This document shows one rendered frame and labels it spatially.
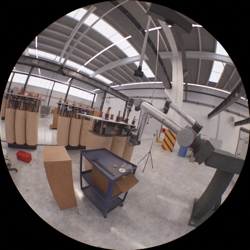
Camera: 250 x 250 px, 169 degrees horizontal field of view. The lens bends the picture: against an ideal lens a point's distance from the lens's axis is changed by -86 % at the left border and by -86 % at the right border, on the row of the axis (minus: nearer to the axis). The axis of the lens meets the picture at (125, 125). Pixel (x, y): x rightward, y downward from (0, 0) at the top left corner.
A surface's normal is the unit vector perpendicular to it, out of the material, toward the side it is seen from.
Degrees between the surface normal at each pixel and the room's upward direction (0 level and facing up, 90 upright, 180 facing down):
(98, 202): 0
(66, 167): 90
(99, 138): 90
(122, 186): 26
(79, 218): 0
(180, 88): 90
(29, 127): 90
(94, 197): 0
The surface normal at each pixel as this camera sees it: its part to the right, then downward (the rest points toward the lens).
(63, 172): 0.76, 0.20
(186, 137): -0.77, -0.04
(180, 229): 0.22, -0.98
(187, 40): -0.14, 0.99
